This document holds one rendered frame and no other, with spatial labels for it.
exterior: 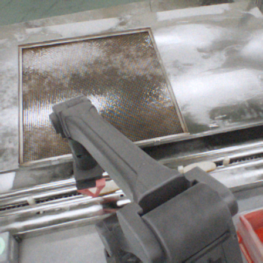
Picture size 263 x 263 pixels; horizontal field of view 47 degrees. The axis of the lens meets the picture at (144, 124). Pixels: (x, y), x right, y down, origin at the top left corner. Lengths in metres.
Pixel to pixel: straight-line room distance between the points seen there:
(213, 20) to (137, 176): 1.04
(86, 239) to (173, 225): 0.57
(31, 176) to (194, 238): 0.74
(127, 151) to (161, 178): 0.08
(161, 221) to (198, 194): 0.05
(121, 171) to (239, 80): 0.80
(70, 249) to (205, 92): 0.63
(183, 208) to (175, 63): 0.86
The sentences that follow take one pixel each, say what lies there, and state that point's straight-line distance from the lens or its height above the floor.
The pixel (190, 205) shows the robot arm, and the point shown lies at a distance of 0.31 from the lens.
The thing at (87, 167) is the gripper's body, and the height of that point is 1.01.
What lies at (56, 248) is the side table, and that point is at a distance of 0.86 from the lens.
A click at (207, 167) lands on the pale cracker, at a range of 0.91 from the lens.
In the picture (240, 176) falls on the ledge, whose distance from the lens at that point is 0.91.
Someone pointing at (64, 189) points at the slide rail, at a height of 0.85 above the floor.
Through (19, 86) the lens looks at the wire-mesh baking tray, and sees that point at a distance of 1.11.
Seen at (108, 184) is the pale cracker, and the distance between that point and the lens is 0.87.
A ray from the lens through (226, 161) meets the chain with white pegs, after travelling 0.92.
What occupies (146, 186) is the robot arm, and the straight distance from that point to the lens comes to 0.34.
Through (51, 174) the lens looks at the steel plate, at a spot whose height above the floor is 0.82.
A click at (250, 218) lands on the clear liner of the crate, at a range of 0.79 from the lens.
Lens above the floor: 1.59
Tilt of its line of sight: 47 degrees down
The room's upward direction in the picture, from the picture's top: 2 degrees counter-clockwise
